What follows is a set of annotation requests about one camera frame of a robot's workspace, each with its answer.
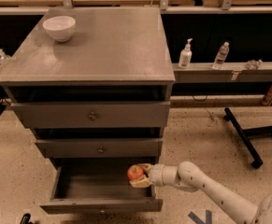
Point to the black stand base bar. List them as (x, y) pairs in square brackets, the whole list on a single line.
[(257, 161)]

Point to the white pump lotion bottle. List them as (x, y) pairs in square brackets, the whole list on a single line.
[(185, 55)]

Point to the grey middle drawer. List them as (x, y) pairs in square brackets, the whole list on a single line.
[(100, 148)]

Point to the orange spray can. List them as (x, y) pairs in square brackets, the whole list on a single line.
[(267, 99)]

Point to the clear pump bottle left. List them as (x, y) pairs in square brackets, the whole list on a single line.
[(4, 58)]

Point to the grey drawer cabinet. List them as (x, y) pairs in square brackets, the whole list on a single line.
[(117, 54)]

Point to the clear plastic water bottle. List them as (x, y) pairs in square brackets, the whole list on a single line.
[(221, 56)]

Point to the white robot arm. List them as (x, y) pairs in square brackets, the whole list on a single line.
[(188, 177)]

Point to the crumpled clear plastic wrap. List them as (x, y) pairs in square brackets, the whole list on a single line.
[(253, 64)]

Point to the grey open bottom drawer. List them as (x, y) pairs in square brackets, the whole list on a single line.
[(99, 185)]

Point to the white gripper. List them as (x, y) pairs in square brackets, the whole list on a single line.
[(156, 174)]

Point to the white ceramic bowl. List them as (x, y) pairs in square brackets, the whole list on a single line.
[(60, 28)]

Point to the red apple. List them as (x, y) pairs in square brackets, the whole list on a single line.
[(135, 172)]

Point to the grey top drawer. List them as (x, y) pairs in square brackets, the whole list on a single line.
[(92, 114)]

